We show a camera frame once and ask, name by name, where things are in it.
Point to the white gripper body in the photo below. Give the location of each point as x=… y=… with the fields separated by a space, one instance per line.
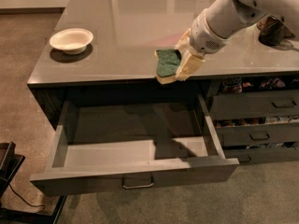
x=204 y=36

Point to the black stand at left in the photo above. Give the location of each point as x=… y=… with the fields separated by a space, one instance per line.
x=10 y=163

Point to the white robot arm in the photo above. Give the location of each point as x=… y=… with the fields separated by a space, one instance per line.
x=213 y=28

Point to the bottom right grey drawer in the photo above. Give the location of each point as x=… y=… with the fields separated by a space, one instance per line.
x=263 y=154

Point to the black cup with stirrers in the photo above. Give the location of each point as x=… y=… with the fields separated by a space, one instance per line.
x=274 y=35

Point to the white paper bowl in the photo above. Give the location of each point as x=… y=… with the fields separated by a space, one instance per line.
x=72 y=41

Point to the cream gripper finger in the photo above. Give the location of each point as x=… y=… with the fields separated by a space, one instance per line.
x=189 y=64
x=184 y=41

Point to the middle right grey drawer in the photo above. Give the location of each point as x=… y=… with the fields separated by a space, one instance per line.
x=258 y=134

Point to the metal drawer handle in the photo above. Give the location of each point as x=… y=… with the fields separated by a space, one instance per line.
x=137 y=182

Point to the open grey top drawer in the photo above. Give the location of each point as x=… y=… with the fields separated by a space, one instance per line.
x=96 y=146

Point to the snack packets in drawer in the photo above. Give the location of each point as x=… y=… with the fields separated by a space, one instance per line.
x=249 y=84

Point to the grey kitchen counter cabinet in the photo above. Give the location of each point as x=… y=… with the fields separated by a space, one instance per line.
x=126 y=34

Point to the glass jar of nuts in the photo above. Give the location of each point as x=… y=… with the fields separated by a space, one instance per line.
x=265 y=23

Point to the green yellow sponge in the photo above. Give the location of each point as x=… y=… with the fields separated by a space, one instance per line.
x=167 y=65

